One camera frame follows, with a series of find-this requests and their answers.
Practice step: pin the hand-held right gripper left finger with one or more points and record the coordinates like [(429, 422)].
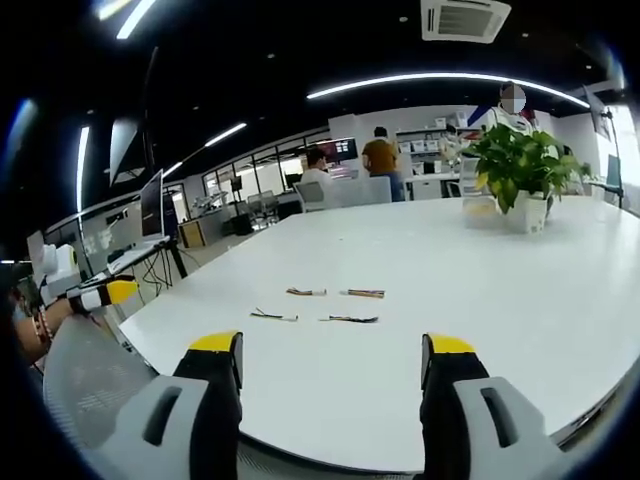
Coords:
[(200, 425)]

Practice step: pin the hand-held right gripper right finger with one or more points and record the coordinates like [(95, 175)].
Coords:
[(450, 425)]

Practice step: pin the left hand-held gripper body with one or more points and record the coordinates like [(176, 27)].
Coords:
[(60, 265)]

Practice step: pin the white side desk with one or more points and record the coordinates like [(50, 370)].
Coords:
[(135, 255)]

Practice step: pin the grey mesh office chair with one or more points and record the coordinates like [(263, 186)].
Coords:
[(90, 380)]

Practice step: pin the tilted display screen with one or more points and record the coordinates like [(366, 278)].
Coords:
[(151, 205)]

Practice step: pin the wooden cabinet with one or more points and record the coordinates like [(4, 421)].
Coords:
[(191, 233)]

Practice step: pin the clear plastic box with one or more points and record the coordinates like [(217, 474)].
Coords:
[(480, 212)]

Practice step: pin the white plant pot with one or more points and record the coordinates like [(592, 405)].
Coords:
[(531, 215)]

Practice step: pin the computer monitor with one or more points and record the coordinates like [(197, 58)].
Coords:
[(342, 150)]

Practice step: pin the white storage shelf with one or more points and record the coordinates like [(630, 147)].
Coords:
[(425, 147)]

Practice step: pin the green potted plant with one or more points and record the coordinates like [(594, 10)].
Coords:
[(520, 155)]

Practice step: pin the black tripod stand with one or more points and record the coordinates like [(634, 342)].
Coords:
[(617, 165)]

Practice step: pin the curved ceiling light strip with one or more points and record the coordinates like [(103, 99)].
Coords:
[(440, 77)]

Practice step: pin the ceiling air conditioner unit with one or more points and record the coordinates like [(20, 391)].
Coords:
[(465, 19)]

